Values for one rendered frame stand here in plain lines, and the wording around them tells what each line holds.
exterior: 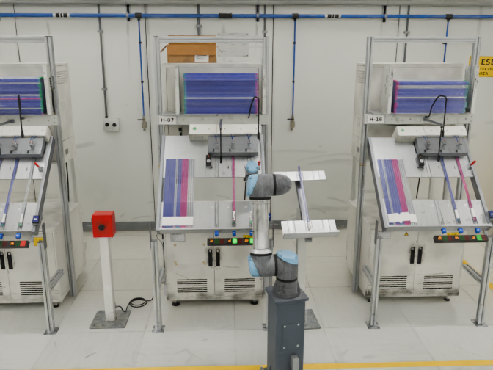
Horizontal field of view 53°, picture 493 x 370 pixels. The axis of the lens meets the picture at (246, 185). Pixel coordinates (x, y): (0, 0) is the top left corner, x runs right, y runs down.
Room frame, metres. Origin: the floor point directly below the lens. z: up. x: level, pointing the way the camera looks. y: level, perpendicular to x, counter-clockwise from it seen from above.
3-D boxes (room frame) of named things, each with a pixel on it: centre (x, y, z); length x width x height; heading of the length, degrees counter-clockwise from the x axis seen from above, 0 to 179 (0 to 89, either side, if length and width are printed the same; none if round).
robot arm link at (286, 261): (2.44, -0.21, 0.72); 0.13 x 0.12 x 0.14; 96
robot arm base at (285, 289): (2.44, -0.22, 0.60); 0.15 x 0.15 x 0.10
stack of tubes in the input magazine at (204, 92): (3.48, 0.18, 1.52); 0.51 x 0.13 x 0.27; 92
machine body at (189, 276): (3.60, 0.24, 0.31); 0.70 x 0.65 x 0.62; 92
